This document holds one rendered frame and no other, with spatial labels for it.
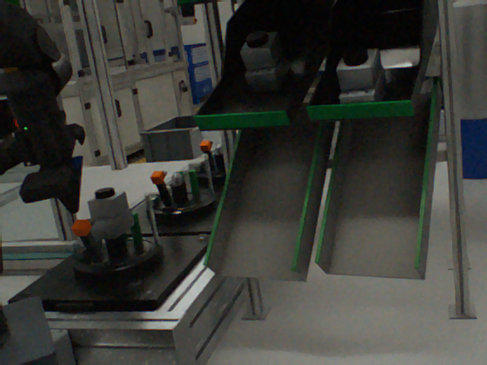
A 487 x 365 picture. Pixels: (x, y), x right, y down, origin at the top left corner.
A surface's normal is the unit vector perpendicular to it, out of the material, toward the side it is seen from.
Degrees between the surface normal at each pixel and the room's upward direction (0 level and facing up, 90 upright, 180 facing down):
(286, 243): 45
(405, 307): 0
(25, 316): 0
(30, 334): 0
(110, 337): 90
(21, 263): 90
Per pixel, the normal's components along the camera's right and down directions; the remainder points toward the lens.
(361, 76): -0.29, 0.66
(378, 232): -0.35, -0.48
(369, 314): -0.12, -0.96
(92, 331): -0.21, 0.27
